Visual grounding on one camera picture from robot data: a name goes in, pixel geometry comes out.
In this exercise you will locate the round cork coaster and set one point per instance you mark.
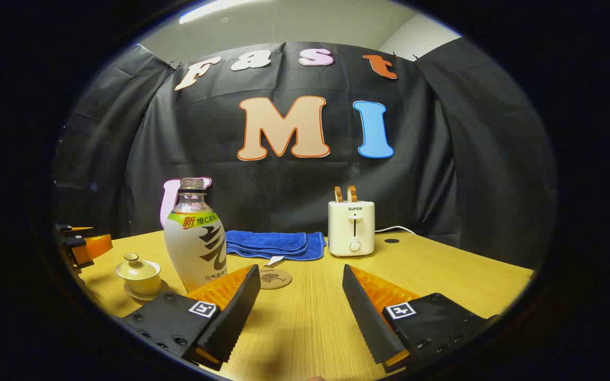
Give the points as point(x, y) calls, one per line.
point(277, 279)

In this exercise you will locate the toast slice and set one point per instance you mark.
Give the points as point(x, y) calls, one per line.
point(352, 193)
point(339, 194)

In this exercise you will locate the cream teacup lid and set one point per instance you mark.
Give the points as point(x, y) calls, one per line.
point(136, 269)

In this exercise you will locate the cream teacup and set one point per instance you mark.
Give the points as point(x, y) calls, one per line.
point(143, 287)

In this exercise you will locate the white plastic water bottle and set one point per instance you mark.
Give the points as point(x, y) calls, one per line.
point(194, 248)

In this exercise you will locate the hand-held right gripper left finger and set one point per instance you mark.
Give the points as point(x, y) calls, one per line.
point(236, 317)

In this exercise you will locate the white toaster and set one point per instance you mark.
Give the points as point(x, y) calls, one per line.
point(351, 227)

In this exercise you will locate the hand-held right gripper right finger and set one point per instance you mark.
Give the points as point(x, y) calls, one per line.
point(368, 317)

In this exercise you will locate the black backdrop cloth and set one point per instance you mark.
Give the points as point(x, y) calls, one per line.
point(284, 185)

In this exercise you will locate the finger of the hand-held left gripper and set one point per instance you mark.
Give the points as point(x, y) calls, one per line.
point(74, 230)
point(90, 248)

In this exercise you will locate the folded blue towel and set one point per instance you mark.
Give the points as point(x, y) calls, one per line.
point(273, 243)

